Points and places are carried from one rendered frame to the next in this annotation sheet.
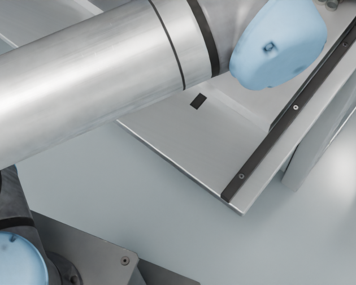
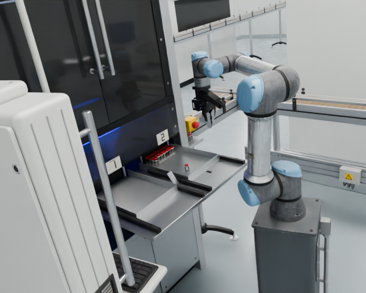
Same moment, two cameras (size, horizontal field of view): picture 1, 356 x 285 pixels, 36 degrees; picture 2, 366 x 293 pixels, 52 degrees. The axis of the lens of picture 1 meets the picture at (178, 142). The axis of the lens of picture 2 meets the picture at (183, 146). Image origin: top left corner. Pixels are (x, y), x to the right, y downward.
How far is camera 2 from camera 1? 165 cm
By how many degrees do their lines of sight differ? 67
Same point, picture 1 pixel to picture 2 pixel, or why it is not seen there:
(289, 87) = (203, 157)
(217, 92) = (207, 164)
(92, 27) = (247, 59)
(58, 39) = (250, 60)
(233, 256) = (240, 285)
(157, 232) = not seen: outside the picture
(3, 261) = (280, 164)
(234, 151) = (226, 164)
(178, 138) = (223, 173)
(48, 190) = not seen: outside the picture
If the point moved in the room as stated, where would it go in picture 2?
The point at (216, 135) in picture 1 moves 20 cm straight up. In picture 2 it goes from (222, 167) to (218, 130)
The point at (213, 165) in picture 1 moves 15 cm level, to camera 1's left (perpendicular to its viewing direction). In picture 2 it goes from (232, 167) to (237, 181)
